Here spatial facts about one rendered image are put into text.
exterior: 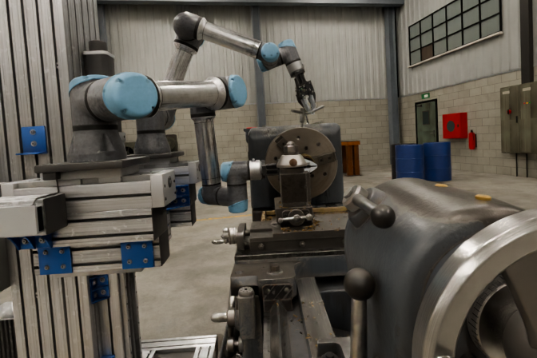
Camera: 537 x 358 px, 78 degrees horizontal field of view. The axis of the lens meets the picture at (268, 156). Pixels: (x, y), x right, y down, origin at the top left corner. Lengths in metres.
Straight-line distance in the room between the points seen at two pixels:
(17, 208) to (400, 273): 0.87
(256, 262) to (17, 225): 0.56
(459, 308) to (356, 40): 12.88
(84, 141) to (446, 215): 0.91
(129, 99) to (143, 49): 11.05
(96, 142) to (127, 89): 0.19
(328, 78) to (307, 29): 1.84
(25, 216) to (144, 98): 0.38
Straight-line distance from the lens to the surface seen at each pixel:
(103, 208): 1.01
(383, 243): 0.27
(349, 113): 12.40
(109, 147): 1.02
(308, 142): 1.44
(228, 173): 1.24
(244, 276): 0.76
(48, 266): 1.17
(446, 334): 0.19
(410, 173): 7.75
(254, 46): 1.48
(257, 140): 1.59
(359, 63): 12.86
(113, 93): 0.90
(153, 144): 1.47
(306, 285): 0.80
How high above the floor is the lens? 1.19
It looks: 3 degrees down
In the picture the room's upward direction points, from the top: 3 degrees counter-clockwise
